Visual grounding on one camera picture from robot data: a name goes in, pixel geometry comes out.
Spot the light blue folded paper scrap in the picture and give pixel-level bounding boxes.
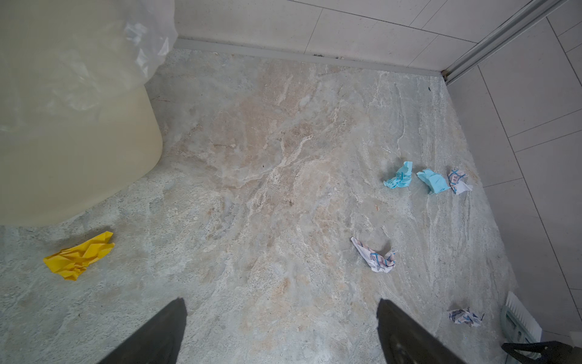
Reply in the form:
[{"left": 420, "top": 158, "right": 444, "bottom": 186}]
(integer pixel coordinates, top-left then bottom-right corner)
[{"left": 416, "top": 168, "right": 451, "bottom": 195}]

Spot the pink white printed paper scrap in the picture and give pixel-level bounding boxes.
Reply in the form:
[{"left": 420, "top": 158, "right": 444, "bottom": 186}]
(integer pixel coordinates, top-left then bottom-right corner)
[{"left": 448, "top": 169, "right": 473, "bottom": 195}]

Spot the cream plastic trash bin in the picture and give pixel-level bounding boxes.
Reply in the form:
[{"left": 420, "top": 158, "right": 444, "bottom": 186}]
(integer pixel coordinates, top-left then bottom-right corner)
[{"left": 0, "top": 0, "right": 164, "bottom": 228}]

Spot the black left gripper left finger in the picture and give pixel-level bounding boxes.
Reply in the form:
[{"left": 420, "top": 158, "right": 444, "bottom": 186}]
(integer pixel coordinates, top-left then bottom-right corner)
[{"left": 100, "top": 298, "right": 187, "bottom": 364}]

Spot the pale green hand brush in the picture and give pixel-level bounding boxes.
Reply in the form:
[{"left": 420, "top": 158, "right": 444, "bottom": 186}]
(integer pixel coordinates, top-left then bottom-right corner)
[{"left": 500, "top": 291, "right": 543, "bottom": 344}]

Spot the clear plastic bin liner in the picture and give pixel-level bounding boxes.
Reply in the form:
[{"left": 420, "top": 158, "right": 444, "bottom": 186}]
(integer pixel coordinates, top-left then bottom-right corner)
[{"left": 1, "top": 1, "right": 177, "bottom": 140}]

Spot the light blue crumpled paper scrap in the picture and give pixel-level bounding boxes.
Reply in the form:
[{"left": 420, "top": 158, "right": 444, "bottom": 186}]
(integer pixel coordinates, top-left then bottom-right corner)
[{"left": 383, "top": 161, "right": 413, "bottom": 189}]

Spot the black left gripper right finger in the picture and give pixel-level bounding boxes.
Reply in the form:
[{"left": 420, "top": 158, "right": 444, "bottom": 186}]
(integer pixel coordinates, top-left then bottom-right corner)
[{"left": 377, "top": 299, "right": 464, "bottom": 364}]

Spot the printed paper scrap right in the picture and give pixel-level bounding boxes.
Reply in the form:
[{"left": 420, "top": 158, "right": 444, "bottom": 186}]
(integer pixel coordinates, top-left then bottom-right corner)
[{"left": 448, "top": 308, "right": 484, "bottom": 327}]

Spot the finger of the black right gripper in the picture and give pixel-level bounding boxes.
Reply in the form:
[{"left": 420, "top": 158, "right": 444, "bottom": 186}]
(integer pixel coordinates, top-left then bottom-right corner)
[{"left": 501, "top": 341, "right": 582, "bottom": 364}]

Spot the yellow paper scrap near bin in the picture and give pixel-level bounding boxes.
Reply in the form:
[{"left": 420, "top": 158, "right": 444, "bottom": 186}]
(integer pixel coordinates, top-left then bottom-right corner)
[{"left": 43, "top": 231, "right": 115, "bottom": 281}]

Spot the printed paper scrap centre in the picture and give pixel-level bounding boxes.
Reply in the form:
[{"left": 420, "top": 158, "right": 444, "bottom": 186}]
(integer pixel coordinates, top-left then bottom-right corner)
[{"left": 350, "top": 237, "right": 396, "bottom": 273}]

